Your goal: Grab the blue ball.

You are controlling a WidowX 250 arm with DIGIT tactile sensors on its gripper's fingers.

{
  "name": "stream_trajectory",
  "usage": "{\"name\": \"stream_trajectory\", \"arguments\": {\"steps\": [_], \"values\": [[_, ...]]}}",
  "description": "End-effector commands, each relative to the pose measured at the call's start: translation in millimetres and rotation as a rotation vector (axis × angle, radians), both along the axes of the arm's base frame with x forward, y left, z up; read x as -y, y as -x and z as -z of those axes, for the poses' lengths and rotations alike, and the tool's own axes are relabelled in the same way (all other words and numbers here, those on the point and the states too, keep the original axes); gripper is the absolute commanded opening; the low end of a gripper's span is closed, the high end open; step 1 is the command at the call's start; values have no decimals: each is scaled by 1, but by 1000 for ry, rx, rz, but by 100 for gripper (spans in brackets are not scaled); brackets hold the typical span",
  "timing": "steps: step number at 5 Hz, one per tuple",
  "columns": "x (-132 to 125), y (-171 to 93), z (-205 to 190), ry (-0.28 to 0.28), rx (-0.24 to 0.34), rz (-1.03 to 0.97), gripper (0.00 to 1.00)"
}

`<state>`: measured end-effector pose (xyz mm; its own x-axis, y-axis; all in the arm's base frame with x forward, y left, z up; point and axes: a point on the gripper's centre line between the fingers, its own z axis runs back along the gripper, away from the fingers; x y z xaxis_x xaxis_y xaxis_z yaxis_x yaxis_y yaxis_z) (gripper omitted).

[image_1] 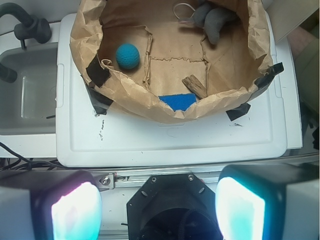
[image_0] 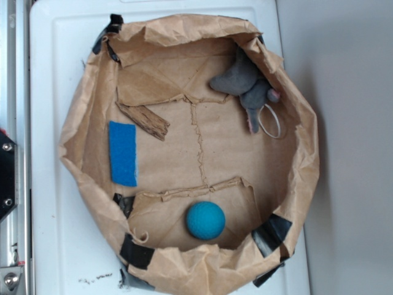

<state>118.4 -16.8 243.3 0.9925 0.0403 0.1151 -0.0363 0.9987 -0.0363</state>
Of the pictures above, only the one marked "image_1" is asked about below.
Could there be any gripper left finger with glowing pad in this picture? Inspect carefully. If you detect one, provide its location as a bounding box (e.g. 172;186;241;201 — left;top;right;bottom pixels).
0;170;102;240

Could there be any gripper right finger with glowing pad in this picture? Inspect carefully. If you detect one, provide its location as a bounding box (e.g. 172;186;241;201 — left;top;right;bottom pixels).
215;163;320;240

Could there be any blue knitted ball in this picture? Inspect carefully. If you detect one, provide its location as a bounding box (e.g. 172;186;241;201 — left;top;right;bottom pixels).
115;43;140;70

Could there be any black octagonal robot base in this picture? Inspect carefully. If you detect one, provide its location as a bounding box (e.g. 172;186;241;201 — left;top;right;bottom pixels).
126;173;224;240

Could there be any white plastic bin lid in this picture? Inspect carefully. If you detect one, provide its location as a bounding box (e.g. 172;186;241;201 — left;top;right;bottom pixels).
55;13;287;168

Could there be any grey plastic sink basin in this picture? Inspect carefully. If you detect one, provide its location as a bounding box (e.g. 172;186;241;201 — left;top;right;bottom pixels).
0;42;58;136

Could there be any black tape strip right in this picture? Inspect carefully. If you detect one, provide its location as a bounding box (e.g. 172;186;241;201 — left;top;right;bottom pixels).
226;62;284;122

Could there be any black tape strip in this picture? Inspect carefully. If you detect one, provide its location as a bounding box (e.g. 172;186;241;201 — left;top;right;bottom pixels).
85;54;113;115
226;62;284;122

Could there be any blue sponge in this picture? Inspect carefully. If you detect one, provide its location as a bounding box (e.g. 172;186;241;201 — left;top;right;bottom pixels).
159;93;197;111

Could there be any small wooden block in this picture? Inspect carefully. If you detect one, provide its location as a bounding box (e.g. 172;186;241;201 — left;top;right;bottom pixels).
181;74;208;99

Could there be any black tape strip left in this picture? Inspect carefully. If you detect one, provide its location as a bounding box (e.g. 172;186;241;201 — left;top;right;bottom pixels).
85;54;113;115

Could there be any brown paper bag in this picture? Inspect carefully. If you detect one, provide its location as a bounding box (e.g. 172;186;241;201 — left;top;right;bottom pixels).
70;0;273;124

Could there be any black faucet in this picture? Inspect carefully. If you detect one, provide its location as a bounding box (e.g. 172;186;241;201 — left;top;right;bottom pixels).
0;1;53;84

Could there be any grey plush toy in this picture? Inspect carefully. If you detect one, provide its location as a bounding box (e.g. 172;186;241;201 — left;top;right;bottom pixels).
190;0;238;45

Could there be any black cable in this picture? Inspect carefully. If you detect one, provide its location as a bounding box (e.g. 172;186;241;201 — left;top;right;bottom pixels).
0;141;66;171

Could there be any aluminium frame rail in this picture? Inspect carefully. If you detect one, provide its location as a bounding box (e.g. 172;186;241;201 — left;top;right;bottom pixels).
90;168;221;192

